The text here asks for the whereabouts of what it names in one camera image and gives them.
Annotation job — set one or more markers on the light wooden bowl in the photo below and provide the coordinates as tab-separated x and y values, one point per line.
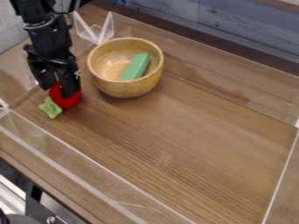
108	60

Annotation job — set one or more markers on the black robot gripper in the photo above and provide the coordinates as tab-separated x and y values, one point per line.
48	53

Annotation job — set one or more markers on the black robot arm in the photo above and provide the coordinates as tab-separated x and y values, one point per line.
35	6

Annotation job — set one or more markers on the black table frame bracket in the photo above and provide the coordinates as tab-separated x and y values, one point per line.
36	210

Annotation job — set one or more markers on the red plush strawberry toy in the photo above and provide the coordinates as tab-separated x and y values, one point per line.
55	103

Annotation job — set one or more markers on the clear acrylic corner bracket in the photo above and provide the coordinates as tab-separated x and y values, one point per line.
95	34

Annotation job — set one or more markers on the clear acrylic tray wall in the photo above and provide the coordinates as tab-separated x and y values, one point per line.
200	152

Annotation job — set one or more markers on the green rectangular block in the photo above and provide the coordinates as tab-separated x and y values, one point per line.
136	67

